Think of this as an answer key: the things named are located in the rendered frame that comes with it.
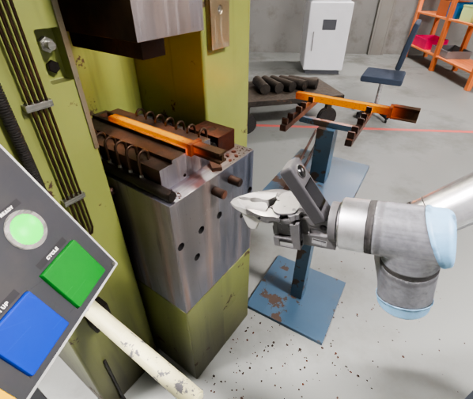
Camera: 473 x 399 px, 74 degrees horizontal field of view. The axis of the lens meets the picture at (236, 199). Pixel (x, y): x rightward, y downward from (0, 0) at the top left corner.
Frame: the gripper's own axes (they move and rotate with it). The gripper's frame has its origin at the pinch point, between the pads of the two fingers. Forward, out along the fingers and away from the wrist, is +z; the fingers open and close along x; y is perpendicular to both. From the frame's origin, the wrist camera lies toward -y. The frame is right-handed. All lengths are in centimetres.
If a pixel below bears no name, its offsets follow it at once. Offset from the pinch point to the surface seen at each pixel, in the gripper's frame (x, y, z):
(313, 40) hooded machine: 487, 43, 119
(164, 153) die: 12.6, -2.5, 27.8
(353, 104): 71, 5, -10
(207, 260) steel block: 12.6, 36.0, 24.4
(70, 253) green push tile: -26.3, -5.5, 14.6
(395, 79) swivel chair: 327, 66, -9
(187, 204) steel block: 7.6, 9.4, 20.4
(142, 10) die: 9.6, -34.6, 18.1
